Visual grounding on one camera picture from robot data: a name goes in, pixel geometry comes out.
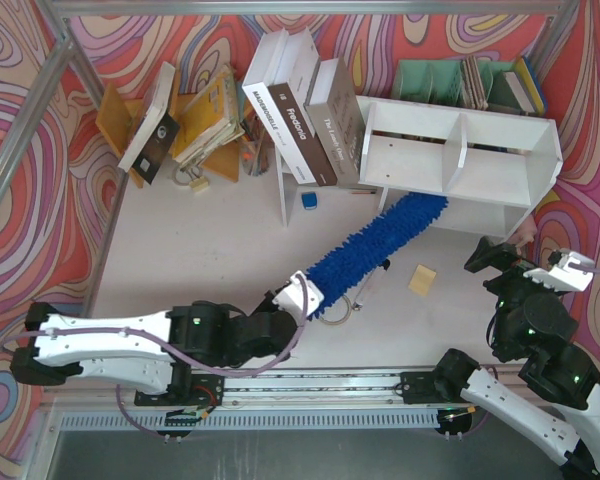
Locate black and white book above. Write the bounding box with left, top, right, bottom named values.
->
left=118, top=62, right=179, bottom=184

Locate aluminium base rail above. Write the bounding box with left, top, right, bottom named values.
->
left=43, top=366, right=546, bottom=437

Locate brown Fredonia book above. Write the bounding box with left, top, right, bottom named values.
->
left=270, top=28, right=337, bottom=187

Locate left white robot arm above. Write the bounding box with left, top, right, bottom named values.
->
left=10, top=300, right=298, bottom=405

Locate green desk organizer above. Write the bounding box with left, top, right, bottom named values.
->
left=390, top=60, right=537, bottom=115

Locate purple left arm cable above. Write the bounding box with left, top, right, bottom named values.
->
left=0, top=272, right=311, bottom=379

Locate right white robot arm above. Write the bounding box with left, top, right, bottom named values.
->
left=433, top=237, right=600, bottom=479

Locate silver black pen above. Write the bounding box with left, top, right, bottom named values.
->
left=352, top=259, right=391, bottom=311

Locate yellow sticky note pad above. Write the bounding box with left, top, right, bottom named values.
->
left=408, top=264, right=437, bottom=296

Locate blue yellow book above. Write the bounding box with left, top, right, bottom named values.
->
left=506, top=56, right=548, bottom=116

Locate white Mademoiselle book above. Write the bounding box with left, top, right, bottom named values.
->
left=242, top=30, right=314, bottom=184

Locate grey Lonely Ones book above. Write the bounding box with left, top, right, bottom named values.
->
left=306, top=57, right=366, bottom=187

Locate clear cup of pencils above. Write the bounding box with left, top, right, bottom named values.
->
left=239, top=114, right=271, bottom=177

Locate tape roll ring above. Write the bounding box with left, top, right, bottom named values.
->
left=322, top=295, right=354, bottom=327

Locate blue microfiber duster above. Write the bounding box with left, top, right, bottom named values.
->
left=306, top=192, right=448, bottom=317

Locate stack of yellow books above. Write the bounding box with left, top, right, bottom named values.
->
left=172, top=64, right=244, bottom=167

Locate blue pencil sharpener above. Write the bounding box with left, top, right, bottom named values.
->
left=301, top=192, right=318, bottom=211

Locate small white side shelf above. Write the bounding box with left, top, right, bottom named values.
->
left=274, top=148, right=318, bottom=228

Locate white wooden bookshelf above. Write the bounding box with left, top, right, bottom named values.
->
left=357, top=96, right=563, bottom=240

